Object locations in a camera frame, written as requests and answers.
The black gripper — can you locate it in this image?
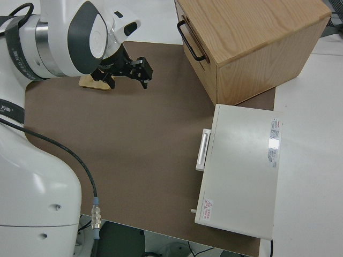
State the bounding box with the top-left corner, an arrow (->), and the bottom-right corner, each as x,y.
92,44 -> 154,89

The wooden mug stand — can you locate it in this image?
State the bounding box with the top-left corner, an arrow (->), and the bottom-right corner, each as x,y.
78,74 -> 112,92

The wooden drawer box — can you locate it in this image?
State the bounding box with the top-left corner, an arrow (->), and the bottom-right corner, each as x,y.
174,0 -> 332,105

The white toaster oven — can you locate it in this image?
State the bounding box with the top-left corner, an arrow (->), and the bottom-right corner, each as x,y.
190,103 -> 284,240

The black drawer handle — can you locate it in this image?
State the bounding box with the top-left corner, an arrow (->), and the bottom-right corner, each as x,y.
176,20 -> 207,62

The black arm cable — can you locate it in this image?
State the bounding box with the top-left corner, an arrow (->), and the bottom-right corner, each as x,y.
0,2 -> 103,257

